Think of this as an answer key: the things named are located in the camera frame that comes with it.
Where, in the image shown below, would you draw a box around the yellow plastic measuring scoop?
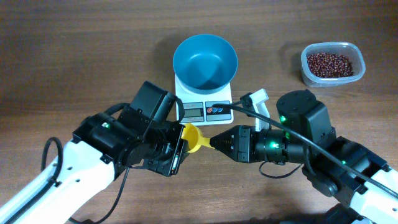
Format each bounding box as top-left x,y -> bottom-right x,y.
182,123 -> 214,154

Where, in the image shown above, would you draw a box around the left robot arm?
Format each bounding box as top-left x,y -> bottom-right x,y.
1,82 -> 188,223

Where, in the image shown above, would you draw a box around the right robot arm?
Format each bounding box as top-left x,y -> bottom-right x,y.
210,90 -> 397,223

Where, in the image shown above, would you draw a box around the white digital kitchen scale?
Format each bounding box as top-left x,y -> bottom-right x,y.
175,75 -> 234,126

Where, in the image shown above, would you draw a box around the teal plastic bowl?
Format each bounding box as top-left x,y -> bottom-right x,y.
172,34 -> 239,95

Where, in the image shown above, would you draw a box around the clear plastic container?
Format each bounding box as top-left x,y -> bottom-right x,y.
300,42 -> 366,87

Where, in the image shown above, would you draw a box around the red beans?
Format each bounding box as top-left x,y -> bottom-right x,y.
307,52 -> 354,78

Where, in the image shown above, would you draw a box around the black left camera cable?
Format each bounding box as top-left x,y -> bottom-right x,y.
40,102 -> 187,224

